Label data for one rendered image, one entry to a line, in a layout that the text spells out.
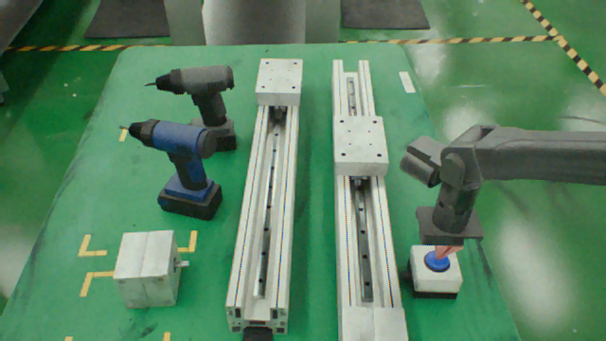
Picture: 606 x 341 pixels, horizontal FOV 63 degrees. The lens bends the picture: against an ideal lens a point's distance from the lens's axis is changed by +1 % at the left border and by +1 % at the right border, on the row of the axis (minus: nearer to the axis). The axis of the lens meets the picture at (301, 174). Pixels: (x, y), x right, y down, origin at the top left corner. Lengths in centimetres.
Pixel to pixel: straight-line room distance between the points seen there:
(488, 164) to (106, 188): 84
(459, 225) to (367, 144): 32
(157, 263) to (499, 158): 58
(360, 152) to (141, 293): 51
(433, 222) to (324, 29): 171
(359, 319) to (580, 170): 39
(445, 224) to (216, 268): 45
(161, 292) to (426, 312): 48
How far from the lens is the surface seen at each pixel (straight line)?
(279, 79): 126
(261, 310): 88
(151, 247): 93
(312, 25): 243
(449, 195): 79
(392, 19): 369
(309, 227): 105
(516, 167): 69
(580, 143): 65
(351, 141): 106
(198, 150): 95
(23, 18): 355
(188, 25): 246
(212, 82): 113
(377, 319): 82
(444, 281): 93
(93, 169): 127
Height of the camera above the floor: 157
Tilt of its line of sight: 43 degrees down
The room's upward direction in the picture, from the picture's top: straight up
